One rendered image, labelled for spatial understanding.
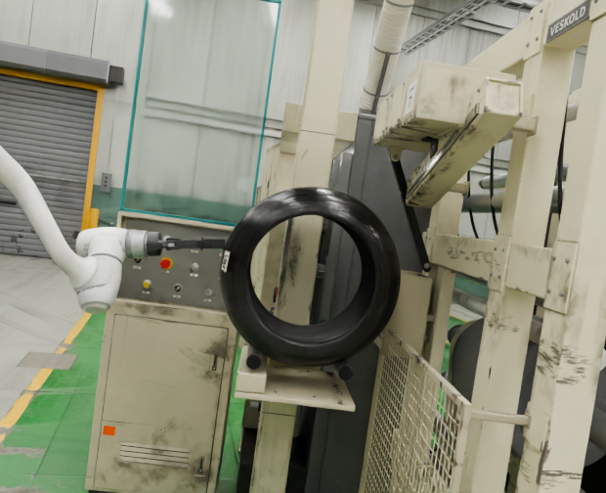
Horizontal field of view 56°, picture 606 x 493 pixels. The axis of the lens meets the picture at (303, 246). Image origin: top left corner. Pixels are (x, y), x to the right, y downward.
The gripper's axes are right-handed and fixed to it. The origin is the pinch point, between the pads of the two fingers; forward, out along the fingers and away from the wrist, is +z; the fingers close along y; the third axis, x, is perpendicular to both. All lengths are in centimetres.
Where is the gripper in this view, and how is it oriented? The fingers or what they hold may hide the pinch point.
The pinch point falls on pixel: (213, 244)
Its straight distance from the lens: 181.1
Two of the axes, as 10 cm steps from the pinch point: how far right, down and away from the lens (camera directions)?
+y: -0.6, -0.6, 10.0
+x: 0.0, 10.0, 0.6
